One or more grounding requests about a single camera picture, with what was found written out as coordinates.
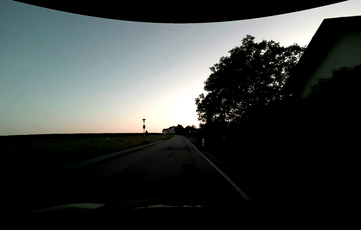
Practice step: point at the building with dark roof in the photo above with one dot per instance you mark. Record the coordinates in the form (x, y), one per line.
(340, 51)

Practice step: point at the grass field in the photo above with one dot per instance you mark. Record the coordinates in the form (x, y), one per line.
(55, 147)

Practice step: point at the dark asphalt road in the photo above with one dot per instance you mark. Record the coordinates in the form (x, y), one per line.
(167, 159)

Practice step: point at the distant dark trees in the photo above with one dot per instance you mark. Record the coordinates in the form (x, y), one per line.
(185, 129)

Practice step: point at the grey pavement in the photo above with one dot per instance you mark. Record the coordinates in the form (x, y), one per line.
(119, 154)

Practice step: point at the lamp post with sign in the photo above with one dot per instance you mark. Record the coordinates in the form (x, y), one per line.
(144, 127)

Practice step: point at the dark hedge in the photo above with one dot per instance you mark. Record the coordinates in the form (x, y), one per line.
(311, 134)

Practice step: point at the large dark tree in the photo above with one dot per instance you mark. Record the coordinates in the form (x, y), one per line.
(244, 83)

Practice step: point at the white house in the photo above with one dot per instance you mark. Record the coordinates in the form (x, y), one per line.
(169, 130)

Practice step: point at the car's own bonnet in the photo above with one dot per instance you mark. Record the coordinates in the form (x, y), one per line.
(71, 208)

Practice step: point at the road markings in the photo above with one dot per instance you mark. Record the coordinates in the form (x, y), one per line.
(218, 171)

